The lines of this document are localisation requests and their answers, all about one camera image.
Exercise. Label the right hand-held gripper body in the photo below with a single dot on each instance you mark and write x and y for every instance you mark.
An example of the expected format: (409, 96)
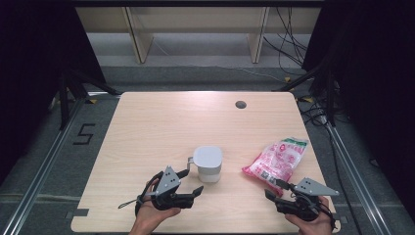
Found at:
(313, 188)

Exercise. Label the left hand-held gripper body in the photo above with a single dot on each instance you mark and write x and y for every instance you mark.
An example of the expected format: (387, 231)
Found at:
(168, 182)

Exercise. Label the pink printed plastic bag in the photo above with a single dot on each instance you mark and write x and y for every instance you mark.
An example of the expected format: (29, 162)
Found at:
(277, 161)

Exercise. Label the white plastic cup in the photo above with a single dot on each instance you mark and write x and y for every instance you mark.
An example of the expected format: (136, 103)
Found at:
(207, 160)

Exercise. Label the person's right hand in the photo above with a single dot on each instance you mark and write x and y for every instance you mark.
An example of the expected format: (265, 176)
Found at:
(321, 225)

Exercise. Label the person's left hand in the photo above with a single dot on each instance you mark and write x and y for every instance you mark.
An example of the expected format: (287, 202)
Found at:
(150, 218)

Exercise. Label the yellow tape piece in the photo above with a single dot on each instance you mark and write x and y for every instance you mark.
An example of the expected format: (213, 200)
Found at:
(93, 101)
(307, 99)
(287, 79)

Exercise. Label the black metal stand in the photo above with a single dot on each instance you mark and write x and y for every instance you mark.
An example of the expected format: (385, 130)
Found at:
(64, 98)
(331, 98)

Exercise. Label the black curtain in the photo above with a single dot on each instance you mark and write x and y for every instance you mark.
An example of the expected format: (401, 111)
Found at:
(29, 65)
(378, 81)

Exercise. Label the aluminium floor rail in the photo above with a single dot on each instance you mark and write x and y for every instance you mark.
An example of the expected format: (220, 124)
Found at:
(355, 176)
(39, 176)

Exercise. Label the dark table edge bracket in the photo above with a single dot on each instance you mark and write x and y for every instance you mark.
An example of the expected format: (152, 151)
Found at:
(80, 212)

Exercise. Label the light wooden desk frame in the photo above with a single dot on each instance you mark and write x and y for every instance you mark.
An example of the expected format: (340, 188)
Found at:
(140, 42)

